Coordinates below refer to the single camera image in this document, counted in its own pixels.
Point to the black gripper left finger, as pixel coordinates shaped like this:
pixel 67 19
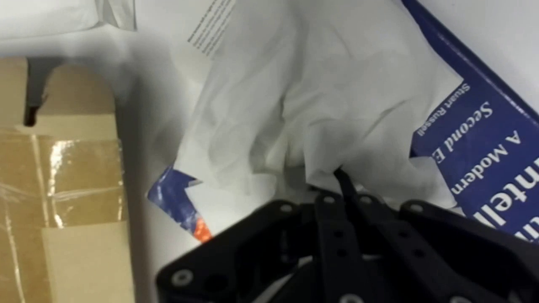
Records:
pixel 254 253

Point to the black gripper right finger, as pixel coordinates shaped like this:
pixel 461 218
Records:
pixel 449 253

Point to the white wipe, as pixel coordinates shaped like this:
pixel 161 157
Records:
pixel 314 95

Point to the blue textbook with orange stripe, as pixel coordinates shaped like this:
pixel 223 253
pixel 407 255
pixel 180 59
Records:
pixel 489 162

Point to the open brown cardboard box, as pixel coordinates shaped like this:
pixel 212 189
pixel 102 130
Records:
pixel 68 224

